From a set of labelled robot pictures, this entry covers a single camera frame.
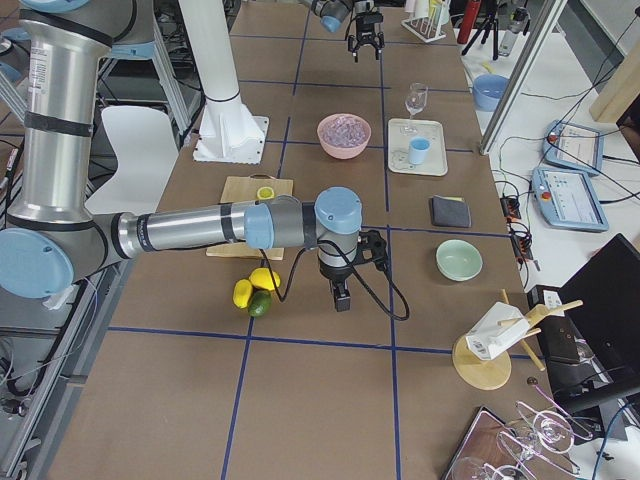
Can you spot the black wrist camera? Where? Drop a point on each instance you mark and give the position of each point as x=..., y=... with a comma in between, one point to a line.
x=372, y=248

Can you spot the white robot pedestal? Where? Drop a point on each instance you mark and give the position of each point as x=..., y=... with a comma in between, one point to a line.
x=228, y=132

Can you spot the red bottle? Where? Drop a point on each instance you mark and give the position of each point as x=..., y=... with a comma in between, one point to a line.
x=468, y=21

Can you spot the hanging wine glasses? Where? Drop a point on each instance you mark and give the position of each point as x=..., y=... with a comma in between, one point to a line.
x=534, y=445

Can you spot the black tripod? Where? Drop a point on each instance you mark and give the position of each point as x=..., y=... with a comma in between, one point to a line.
x=490, y=25

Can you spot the green ceramic bowl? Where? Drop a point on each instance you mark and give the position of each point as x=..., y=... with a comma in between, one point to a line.
x=458, y=260

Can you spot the teach pendant near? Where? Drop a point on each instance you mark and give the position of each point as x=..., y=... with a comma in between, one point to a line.
x=567, y=199

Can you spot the pink bowl with ice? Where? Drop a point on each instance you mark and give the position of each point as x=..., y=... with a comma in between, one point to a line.
x=343, y=136

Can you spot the wooden cutting board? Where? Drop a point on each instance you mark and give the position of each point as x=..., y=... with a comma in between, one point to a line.
x=238, y=189

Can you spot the clear wine glass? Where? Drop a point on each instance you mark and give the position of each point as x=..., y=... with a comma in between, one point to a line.
x=415, y=102

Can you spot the teach pendant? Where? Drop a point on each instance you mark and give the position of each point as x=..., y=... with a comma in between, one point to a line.
x=567, y=199
x=572, y=146

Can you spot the white carton box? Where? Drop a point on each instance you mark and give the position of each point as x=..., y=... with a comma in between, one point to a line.
x=501, y=327

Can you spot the green lime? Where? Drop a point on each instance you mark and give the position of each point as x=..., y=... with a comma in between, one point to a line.
x=260, y=303

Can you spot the white wire cup rack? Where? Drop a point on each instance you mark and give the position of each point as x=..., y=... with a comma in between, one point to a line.
x=426, y=19

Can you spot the blue bowl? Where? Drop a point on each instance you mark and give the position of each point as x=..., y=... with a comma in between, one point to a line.
x=487, y=91

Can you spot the teach pendant far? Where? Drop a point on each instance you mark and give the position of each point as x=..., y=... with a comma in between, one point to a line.
x=572, y=146

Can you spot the light blue plastic cup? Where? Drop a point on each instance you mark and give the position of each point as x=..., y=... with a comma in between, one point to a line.
x=418, y=149

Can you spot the lemon half slice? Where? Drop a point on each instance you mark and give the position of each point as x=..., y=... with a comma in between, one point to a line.
x=265, y=193

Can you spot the yellow lemon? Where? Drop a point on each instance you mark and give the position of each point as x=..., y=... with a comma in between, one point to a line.
x=265, y=279
x=242, y=293

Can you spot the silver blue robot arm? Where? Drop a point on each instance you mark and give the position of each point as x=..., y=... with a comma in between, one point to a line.
x=333, y=13
x=52, y=240

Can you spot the yellow lemon left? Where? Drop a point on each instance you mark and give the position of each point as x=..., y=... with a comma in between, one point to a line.
x=242, y=293

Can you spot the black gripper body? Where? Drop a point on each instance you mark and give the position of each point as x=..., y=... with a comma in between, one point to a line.
x=335, y=274
x=366, y=38

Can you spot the yellow lemon upper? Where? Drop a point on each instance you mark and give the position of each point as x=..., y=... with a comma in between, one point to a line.
x=265, y=279

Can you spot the black monitor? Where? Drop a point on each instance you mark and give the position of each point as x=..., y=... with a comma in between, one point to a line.
x=608, y=321

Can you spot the aluminium frame post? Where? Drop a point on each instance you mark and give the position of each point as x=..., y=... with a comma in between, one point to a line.
x=542, y=27

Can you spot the wooden mug tree stand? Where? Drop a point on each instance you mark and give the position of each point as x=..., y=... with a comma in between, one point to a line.
x=493, y=374

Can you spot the clear water bottle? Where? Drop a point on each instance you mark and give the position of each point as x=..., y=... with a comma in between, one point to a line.
x=518, y=24

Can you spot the beige plastic tray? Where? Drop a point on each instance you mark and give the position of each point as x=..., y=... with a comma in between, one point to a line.
x=436, y=162

